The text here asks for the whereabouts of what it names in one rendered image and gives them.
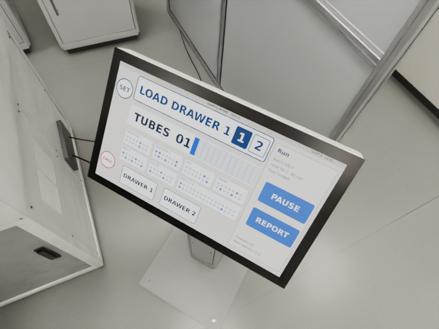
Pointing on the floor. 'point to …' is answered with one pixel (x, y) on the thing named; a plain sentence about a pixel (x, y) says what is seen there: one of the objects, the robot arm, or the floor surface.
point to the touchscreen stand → (195, 279)
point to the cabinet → (45, 194)
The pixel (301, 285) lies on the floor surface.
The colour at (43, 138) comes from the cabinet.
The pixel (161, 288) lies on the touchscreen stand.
